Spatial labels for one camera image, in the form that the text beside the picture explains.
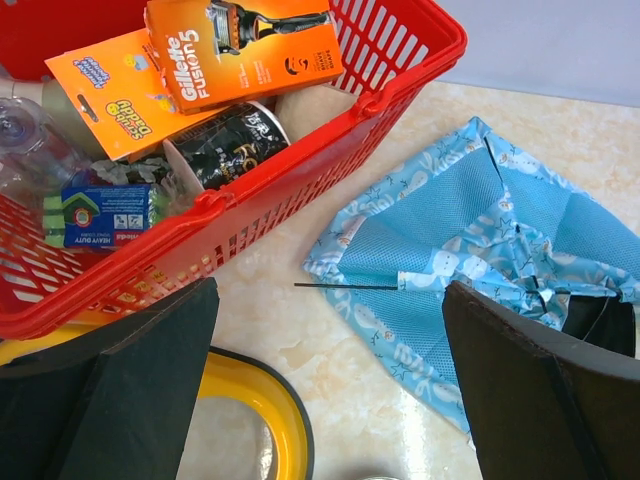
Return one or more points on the stainless steel pet bowl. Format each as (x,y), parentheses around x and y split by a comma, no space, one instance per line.
(378,477)

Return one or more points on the black instant noodle cup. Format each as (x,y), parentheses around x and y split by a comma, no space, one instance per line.
(220,149)

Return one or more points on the orange Gillette razor box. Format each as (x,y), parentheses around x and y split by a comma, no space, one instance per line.
(218,53)

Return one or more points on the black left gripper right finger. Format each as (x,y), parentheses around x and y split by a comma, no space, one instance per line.
(542,403)

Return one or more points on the blue green scouring pad pack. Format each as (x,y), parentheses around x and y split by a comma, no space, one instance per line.
(102,216)

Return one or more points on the yellow double pet bowl holder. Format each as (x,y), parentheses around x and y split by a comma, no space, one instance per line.
(235,377)

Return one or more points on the thin black tent pole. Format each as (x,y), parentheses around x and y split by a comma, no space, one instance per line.
(343,286)

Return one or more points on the orange Scrub Daddy sponge pack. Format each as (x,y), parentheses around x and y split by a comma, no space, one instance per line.
(116,87)

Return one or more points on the clear plastic bottle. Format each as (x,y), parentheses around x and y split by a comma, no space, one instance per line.
(37,159)

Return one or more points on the red plastic shopping basket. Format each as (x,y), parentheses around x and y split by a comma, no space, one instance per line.
(391,49)

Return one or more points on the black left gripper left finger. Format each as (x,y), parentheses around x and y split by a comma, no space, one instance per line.
(114,403)

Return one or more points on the blue patterned pet tent fabric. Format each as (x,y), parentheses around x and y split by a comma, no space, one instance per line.
(475,209)

